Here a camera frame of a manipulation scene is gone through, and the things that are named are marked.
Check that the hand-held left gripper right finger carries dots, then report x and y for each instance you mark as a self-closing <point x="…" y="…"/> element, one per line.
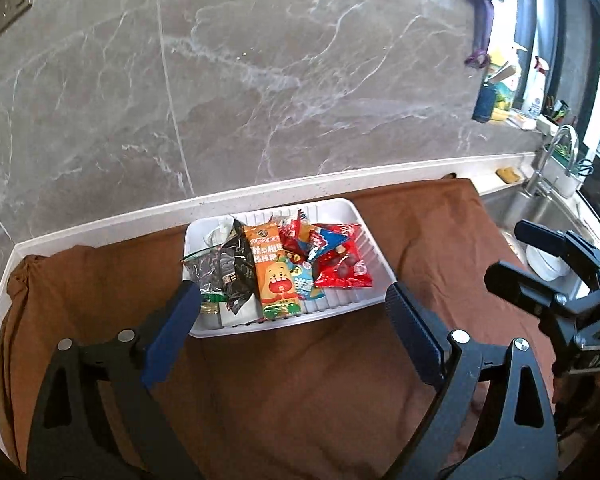
<point x="412" y="327"/>

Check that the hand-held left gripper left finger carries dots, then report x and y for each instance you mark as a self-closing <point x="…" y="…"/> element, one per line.
<point x="175" y="325"/>

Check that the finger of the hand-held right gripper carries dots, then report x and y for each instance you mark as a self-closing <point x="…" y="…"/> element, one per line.
<point x="515" y="280"/>
<point x="542" y="240"/>

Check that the long white snack packet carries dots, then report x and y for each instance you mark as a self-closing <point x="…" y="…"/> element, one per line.
<point x="235" y="319"/>

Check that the clear green-edged seed packet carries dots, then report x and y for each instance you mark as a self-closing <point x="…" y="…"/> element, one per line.
<point x="205" y="270"/>

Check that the white plastic tray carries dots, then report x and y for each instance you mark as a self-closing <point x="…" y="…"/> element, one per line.
<point x="375" y="260"/>

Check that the black snack packet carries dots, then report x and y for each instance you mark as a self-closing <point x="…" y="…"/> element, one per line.
<point x="237" y="270"/>

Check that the large red chocolate ball packet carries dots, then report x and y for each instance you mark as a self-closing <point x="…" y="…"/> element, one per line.
<point x="345" y="270"/>

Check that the orange snack packet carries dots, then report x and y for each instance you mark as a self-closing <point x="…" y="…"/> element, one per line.
<point x="275" y="280"/>

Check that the teal snack bag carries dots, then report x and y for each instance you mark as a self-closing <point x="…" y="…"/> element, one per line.
<point x="305" y="285"/>

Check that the blue roll cake packet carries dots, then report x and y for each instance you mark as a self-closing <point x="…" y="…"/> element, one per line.
<point x="325" y="240"/>

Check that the small red chocolate packet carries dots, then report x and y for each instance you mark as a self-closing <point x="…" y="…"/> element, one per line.
<point x="291" y="234"/>

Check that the white bowl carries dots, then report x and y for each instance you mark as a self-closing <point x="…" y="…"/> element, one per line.
<point x="547" y="264"/>

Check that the steel sink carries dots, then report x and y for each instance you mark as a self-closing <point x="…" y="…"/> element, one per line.
<point x="540" y="215"/>

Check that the yellow sponge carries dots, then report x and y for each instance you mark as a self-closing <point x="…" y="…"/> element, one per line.
<point x="509" y="175"/>

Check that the sink drain rack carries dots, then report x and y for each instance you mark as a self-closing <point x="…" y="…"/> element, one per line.
<point x="572" y="172"/>

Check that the metal faucet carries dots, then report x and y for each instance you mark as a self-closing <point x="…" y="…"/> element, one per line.
<point x="555" y="160"/>

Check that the brown cloth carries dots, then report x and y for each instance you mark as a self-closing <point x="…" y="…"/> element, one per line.
<point x="305" y="400"/>

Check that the blue utensil holder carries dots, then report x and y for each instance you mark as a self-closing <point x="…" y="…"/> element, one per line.
<point x="485" y="102"/>

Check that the white spray bottle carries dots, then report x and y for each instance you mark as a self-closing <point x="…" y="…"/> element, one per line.
<point x="535" y="87"/>

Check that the purple hanging item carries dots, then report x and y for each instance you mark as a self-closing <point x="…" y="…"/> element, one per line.
<point x="480" y="35"/>

